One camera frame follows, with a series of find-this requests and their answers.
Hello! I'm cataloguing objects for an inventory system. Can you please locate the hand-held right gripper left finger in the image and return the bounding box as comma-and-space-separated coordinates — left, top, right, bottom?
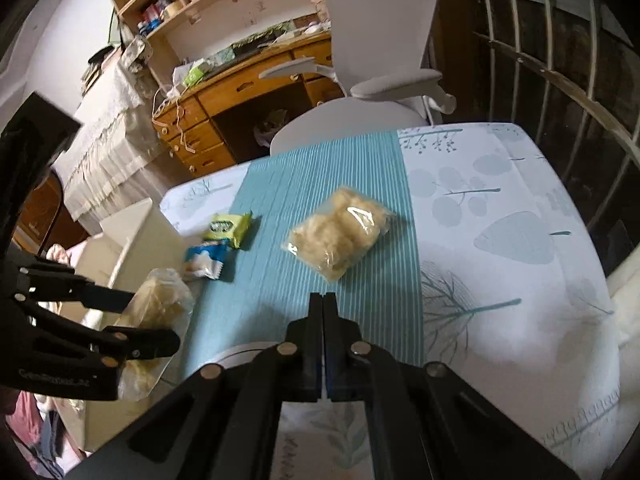
65, 292, 326, 480

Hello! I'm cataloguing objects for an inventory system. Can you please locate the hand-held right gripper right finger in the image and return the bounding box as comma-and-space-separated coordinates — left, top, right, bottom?
324, 292, 581, 480

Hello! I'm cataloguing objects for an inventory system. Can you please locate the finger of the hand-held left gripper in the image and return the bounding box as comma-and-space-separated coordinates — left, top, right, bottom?
30, 309, 182, 370
20, 255, 136, 314

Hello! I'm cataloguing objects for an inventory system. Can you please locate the clear rice cracker packet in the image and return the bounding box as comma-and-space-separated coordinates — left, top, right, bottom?
117, 267, 196, 403

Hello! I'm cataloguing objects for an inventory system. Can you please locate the white plastic tray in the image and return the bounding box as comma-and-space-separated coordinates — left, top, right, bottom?
47, 197, 186, 453

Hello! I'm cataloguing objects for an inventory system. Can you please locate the blue white snack packet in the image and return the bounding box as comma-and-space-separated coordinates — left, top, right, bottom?
182, 242, 236, 283

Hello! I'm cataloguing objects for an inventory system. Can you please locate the clear puffed snack packet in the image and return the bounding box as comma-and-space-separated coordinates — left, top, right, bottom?
282, 186, 396, 283

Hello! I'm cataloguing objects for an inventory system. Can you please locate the green yellow snack packet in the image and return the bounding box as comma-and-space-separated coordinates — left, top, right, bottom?
202, 211, 254, 251

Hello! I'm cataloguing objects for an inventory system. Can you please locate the white lace cloth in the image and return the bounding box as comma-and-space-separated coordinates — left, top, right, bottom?
52, 62, 193, 221

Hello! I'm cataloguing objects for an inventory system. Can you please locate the green tissue box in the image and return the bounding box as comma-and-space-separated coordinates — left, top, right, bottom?
172, 57, 213, 88

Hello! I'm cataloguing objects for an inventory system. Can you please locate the teal leaf print tablecloth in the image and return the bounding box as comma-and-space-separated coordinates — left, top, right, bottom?
159, 122, 623, 480

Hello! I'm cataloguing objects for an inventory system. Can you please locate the wooden desk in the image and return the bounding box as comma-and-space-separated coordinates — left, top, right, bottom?
152, 35, 351, 178

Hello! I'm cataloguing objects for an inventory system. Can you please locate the grey office chair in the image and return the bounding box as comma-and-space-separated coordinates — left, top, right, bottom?
259, 0, 457, 157

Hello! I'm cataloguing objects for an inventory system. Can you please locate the metal railing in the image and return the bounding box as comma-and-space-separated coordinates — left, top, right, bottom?
457, 0, 640, 281

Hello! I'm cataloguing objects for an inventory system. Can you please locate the white cable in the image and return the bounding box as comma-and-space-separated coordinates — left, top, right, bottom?
150, 85, 198, 153

